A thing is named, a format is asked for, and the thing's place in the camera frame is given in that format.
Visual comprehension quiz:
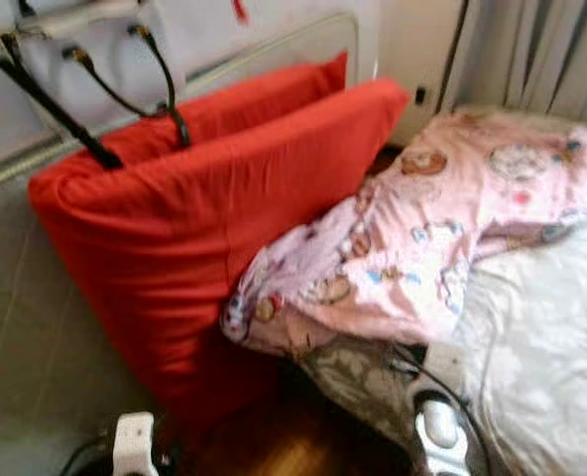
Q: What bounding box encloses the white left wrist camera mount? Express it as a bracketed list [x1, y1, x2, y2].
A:
[113, 412, 158, 476]

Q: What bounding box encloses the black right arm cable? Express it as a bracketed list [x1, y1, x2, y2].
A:
[393, 347, 493, 476]

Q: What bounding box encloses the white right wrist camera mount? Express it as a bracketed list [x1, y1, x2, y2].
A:
[427, 342, 468, 398]

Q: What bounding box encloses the red fabric-covered mattress cushion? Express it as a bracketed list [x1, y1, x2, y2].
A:
[28, 77, 411, 432]
[95, 50, 349, 165]

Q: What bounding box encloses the pink cartoon-print quilt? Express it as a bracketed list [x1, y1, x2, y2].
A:
[219, 111, 587, 358]

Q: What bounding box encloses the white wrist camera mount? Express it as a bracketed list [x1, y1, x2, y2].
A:
[427, 342, 468, 398]
[113, 412, 158, 476]

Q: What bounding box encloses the grey floral bed cover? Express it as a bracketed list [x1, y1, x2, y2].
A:
[298, 124, 587, 476]

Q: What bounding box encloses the grey pleated curtain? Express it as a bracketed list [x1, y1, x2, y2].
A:
[467, 0, 587, 125]

